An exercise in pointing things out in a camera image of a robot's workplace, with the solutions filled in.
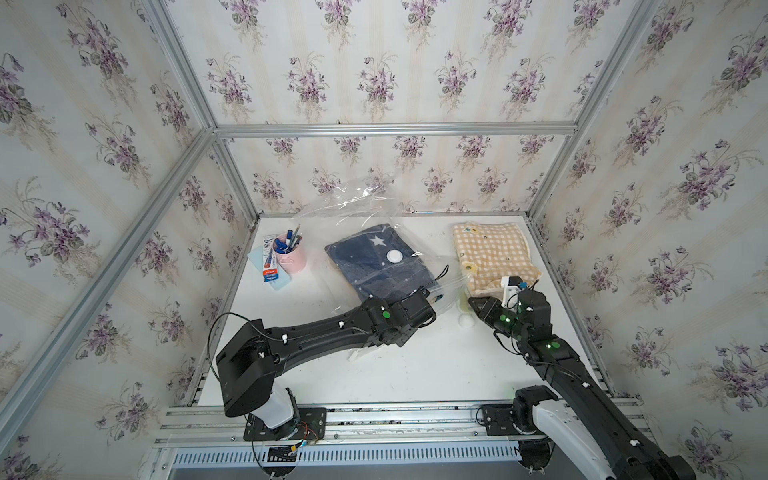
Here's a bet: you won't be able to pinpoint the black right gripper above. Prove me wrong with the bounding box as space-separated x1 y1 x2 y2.
470 293 533 344

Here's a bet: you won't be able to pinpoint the aluminium mounting rail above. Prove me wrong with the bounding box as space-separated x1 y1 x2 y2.
151 400 488 448

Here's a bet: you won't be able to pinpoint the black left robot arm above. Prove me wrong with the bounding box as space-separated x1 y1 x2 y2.
215 287 437 433

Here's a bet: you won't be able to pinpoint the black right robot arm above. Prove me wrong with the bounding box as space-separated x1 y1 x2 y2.
468 288 696 479

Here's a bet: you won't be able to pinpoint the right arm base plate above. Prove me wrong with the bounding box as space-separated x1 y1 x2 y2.
479 402 539 436

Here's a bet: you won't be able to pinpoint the pink pen cup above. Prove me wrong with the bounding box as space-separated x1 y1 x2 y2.
272 235 307 275

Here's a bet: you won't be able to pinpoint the white vacuum bag valve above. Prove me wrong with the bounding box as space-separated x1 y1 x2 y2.
386 249 404 264

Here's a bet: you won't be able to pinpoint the clear plastic vacuum bag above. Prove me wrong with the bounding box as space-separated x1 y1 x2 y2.
295 175 464 314

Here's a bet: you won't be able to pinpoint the navy blue star blanket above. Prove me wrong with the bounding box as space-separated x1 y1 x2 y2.
324 223 436 302

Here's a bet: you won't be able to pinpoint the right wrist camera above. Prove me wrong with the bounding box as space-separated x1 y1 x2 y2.
501 276 528 309

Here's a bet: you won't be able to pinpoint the light green blanket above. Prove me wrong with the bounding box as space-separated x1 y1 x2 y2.
456 289 477 329

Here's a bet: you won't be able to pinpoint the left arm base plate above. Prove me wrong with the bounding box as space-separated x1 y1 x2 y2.
243 407 328 442

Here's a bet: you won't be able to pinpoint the aluminium frame crossbar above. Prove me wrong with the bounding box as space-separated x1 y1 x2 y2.
213 121 577 138

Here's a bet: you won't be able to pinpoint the blue pens in cup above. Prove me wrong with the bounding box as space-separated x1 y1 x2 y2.
272 224 301 254

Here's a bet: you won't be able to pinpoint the orange checkered blanket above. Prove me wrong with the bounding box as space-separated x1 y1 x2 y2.
452 223 542 297

